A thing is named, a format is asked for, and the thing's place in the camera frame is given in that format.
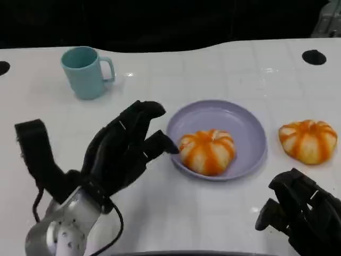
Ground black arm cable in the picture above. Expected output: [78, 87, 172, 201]
[93, 202, 125, 255]
[32, 186, 45, 223]

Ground pale green mug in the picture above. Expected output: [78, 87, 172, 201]
[60, 46, 116, 100]

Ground lilac plate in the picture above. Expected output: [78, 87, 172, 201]
[166, 100, 268, 182]

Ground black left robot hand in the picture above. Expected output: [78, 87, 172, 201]
[14, 100, 180, 214]

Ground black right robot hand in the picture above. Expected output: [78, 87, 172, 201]
[255, 167, 341, 256]

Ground grey background equipment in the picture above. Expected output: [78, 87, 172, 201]
[310, 0, 341, 38]

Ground orange and white bread roll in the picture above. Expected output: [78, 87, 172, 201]
[178, 129, 237, 177]
[278, 119, 338, 165]

